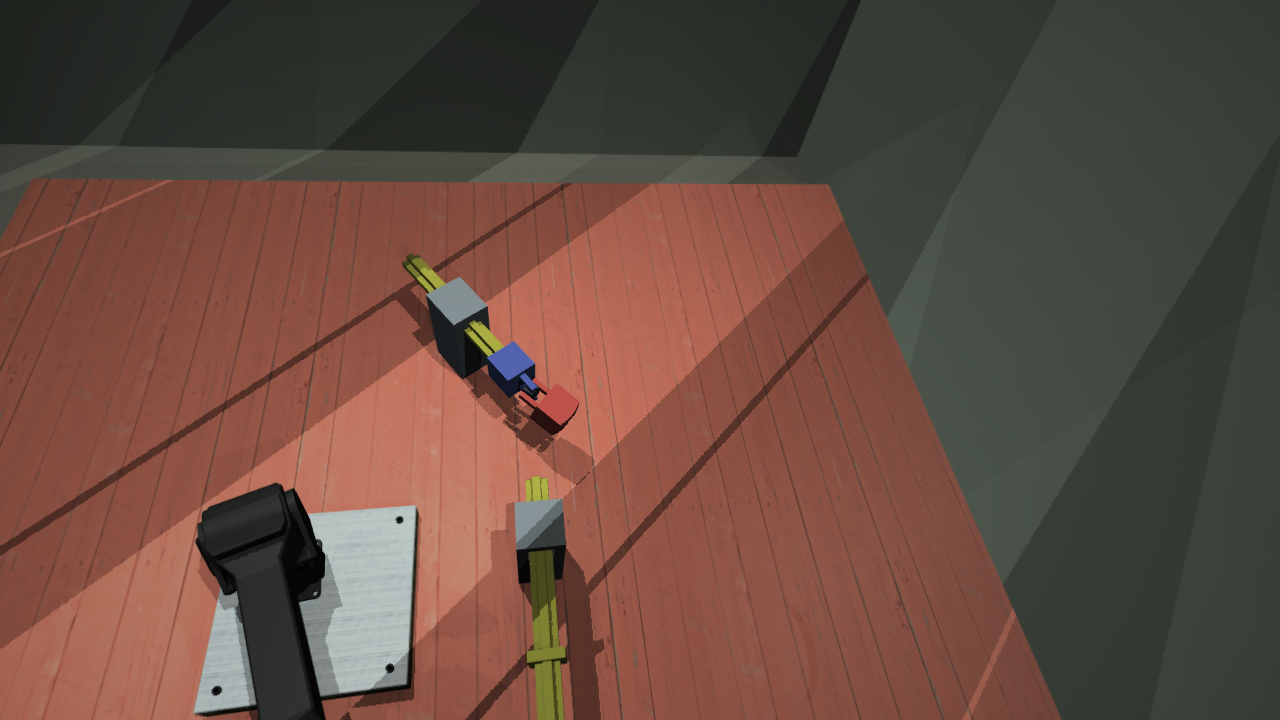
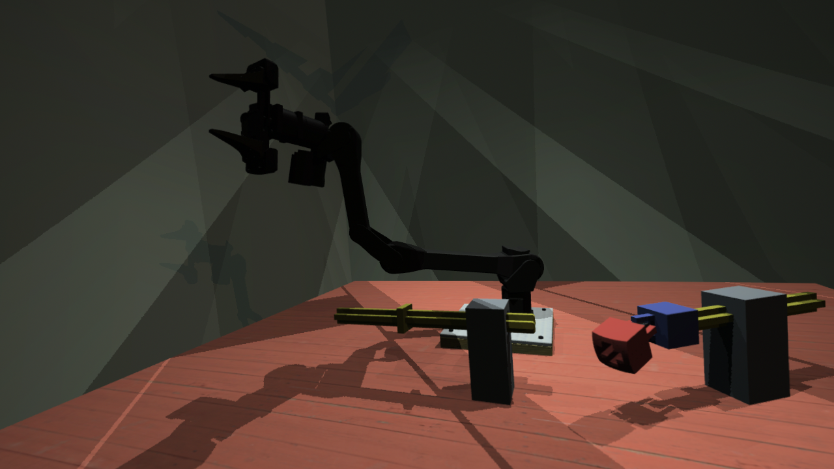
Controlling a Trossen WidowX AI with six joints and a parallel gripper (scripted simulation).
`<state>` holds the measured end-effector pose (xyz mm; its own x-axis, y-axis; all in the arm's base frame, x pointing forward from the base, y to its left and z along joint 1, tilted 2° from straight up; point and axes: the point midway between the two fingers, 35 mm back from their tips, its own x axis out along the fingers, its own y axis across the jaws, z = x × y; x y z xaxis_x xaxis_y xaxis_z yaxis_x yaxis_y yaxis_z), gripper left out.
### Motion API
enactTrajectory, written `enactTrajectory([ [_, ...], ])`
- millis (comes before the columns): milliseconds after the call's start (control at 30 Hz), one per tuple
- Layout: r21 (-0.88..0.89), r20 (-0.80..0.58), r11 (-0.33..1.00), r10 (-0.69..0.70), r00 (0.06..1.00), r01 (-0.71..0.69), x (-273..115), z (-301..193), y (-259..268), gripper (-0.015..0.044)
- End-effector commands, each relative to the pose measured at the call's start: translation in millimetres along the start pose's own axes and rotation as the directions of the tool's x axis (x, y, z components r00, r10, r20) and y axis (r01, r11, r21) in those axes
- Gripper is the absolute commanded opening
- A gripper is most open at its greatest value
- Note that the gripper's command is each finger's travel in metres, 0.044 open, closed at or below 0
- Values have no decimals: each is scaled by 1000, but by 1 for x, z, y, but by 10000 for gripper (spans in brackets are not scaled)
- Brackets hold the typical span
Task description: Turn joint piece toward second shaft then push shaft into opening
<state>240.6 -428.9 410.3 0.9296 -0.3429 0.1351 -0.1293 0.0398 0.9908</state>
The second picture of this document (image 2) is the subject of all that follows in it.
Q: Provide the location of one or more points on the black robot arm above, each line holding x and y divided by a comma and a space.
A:
516, 267

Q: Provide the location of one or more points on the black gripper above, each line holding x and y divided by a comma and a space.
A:
273, 121

